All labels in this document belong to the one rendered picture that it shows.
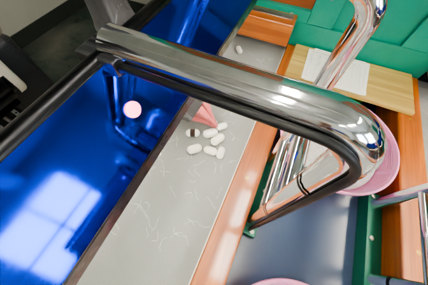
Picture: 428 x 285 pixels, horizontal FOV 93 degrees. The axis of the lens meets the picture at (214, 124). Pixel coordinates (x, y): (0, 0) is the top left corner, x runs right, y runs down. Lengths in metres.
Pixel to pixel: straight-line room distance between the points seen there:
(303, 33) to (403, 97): 0.32
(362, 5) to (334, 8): 0.46
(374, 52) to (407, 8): 0.12
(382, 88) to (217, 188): 0.52
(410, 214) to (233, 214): 0.35
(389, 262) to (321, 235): 0.12
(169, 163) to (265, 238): 0.27
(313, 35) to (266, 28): 0.15
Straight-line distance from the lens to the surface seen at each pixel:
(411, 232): 0.57
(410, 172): 0.62
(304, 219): 0.56
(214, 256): 0.43
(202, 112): 0.45
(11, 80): 0.92
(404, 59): 0.79
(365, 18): 0.24
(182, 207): 0.46
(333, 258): 0.58
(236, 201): 0.44
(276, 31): 0.67
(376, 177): 0.61
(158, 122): 0.16
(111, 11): 0.41
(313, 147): 0.56
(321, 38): 0.74
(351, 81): 0.68
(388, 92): 0.72
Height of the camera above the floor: 1.19
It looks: 59 degrees down
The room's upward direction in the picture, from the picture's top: straight up
